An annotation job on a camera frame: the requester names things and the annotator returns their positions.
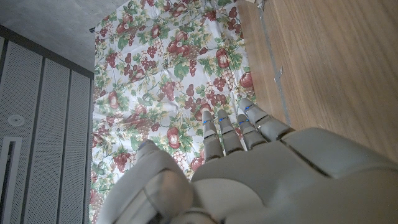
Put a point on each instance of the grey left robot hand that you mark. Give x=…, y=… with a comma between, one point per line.
x=280, y=180

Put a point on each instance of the floral fruit print backdrop cloth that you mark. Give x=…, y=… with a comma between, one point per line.
x=161, y=77

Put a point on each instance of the round ceiling sensor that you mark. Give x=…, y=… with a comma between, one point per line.
x=16, y=120

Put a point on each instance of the linear ceiling slot vent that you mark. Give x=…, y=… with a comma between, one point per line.
x=7, y=180

